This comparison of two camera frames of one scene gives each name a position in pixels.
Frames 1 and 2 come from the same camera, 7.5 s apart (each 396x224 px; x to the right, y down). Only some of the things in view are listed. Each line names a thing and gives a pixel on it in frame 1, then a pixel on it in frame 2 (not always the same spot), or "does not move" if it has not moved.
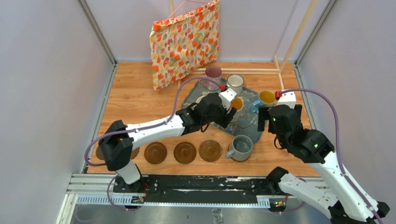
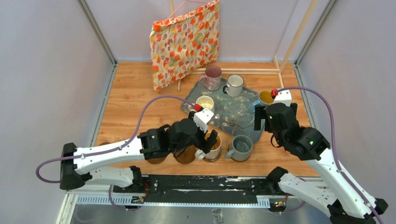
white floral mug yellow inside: [237, 102] → [215, 151]
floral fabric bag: [182, 44] does not move
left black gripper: [224, 120] → [204, 144]
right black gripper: [263, 115] does not move
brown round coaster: [185, 152] does not move
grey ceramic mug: [242, 145] does not move
